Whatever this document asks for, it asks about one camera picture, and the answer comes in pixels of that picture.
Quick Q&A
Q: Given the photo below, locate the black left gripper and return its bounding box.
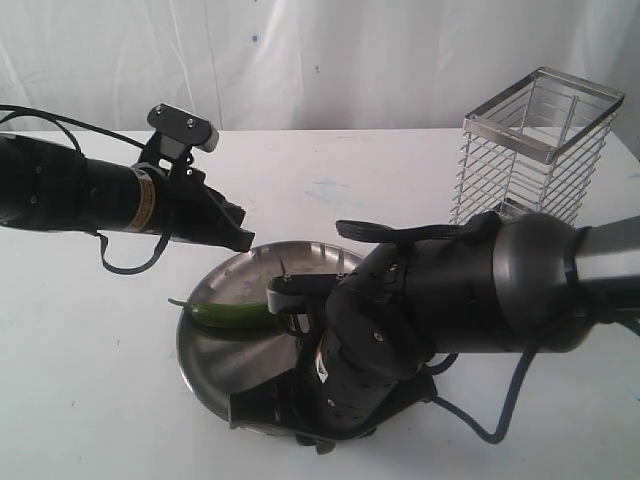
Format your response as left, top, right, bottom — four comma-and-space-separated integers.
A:
149, 169, 254, 251

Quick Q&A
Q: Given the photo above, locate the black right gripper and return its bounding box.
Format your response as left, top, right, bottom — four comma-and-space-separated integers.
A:
228, 319, 436, 440

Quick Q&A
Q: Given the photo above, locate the green chili pepper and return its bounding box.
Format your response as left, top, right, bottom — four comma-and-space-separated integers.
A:
168, 298, 282, 330

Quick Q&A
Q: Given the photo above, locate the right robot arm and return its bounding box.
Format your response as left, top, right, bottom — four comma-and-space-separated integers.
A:
228, 211, 639, 446

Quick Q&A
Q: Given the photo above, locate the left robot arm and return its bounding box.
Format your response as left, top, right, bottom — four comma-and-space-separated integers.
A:
1, 134, 254, 252

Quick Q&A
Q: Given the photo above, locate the round steel plate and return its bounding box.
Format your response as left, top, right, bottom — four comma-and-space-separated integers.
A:
175, 240, 401, 435

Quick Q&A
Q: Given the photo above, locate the white backdrop curtain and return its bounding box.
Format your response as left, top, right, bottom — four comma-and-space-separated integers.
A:
1, 1, 639, 130

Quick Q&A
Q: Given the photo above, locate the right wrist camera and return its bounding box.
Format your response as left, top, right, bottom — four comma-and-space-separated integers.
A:
266, 273, 347, 315

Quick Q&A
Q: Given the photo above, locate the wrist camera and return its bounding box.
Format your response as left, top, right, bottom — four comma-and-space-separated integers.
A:
147, 103, 219, 153
266, 273, 347, 315

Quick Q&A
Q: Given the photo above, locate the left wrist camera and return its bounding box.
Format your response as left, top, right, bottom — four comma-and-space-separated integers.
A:
147, 103, 219, 153

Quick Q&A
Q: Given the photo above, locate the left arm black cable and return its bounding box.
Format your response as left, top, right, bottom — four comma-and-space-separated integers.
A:
0, 103, 171, 274

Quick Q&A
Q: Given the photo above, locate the wire metal utensil holder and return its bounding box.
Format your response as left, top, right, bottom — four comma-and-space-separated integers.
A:
450, 67, 625, 224

